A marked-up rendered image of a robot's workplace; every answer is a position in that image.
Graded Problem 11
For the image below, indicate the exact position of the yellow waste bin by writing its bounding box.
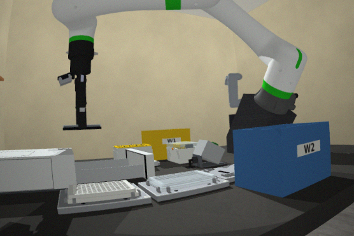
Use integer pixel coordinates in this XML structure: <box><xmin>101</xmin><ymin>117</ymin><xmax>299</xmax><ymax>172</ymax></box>
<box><xmin>141</xmin><ymin>128</ymin><xmax>190</xmax><ymax>160</ymax></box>

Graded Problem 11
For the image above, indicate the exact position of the blue bin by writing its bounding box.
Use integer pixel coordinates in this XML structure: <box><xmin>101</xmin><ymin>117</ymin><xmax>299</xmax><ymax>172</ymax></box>
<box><xmin>232</xmin><ymin>121</ymin><xmax>331</xmax><ymax>198</ymax></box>

